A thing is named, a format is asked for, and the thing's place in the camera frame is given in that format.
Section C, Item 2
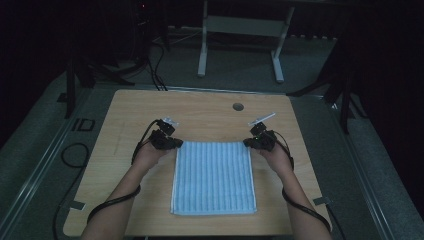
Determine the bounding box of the person's left hand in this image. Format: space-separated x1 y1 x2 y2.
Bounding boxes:
133 143 172 172

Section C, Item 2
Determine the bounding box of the aluminium floor rail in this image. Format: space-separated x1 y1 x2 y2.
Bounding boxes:
0 89 93 236
324 94 399 240

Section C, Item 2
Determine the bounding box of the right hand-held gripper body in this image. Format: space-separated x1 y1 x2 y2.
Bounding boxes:
247 112 278 152

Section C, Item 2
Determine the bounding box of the white metal stand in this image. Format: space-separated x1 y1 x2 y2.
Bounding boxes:
197 0 296 84

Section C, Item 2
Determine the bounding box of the blue striped towel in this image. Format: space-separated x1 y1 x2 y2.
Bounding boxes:
169 140 258 216

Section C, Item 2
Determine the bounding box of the black metal stand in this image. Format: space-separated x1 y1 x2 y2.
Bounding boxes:
287 41 369 135
64 54 136 120

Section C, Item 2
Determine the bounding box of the black cable bundle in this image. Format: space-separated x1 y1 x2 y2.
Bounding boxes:
145 41 169 92

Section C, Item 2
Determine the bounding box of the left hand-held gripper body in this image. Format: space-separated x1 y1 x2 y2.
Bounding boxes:
149 116 180 151

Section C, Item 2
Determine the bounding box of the grey tape piece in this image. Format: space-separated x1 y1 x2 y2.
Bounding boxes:
312 196 333 207
68 200 87 211

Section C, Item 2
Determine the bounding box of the person's right hand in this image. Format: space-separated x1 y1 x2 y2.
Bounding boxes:
257 145 294 177

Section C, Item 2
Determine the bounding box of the black floor cable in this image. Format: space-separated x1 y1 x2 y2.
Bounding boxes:
52 142 92 240

